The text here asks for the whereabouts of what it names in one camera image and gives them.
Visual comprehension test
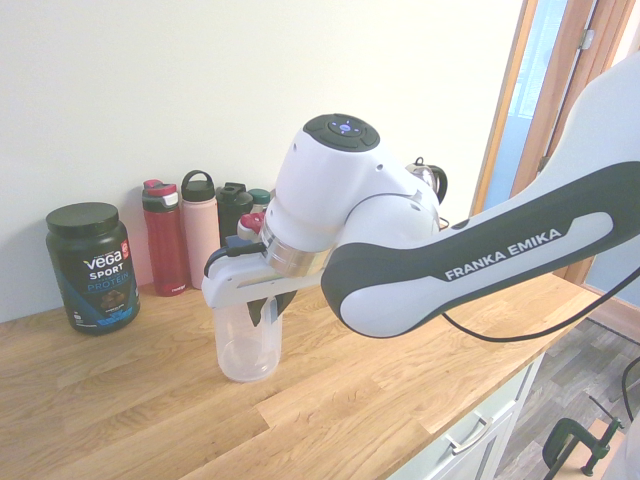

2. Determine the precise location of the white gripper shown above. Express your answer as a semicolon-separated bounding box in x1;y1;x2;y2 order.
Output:
200;253;327;329

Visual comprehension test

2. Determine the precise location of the clear pitcher with blue lid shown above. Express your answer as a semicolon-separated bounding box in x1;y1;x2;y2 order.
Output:
213;294;285;385

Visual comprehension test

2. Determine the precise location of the red water bottle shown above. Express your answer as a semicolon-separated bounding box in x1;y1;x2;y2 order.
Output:
141;179;192;298

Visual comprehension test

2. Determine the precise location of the pink bottle with black lid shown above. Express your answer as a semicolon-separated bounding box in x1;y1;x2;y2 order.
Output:
180;169;225;292

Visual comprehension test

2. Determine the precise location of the black shaker bottle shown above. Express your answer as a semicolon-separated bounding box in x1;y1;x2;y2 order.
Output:
215;181;255;252

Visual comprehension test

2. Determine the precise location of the clear jar with green lid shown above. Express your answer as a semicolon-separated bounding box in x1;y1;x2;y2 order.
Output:
247;187;274;214

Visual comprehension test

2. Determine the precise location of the black Vega protein tub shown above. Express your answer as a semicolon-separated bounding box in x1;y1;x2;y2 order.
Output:
45;201;143;338

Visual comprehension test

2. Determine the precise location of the steel electric kettle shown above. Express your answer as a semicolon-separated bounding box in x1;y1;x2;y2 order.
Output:
403;156;451;232

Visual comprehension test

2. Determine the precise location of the white base cabinet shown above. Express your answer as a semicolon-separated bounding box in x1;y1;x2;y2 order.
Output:
398;348;547;480

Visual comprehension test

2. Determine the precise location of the dark green clamp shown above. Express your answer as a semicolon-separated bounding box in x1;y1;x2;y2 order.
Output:
541;396;625;477

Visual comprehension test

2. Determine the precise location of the wooden door with glass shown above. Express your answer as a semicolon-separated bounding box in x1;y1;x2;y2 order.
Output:
564;0;640;347

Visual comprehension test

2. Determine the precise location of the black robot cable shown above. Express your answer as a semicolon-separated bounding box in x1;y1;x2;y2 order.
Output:
203;236;640;417

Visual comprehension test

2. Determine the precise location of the metal drawer handle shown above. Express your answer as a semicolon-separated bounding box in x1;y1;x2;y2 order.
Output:
444;416;495;456

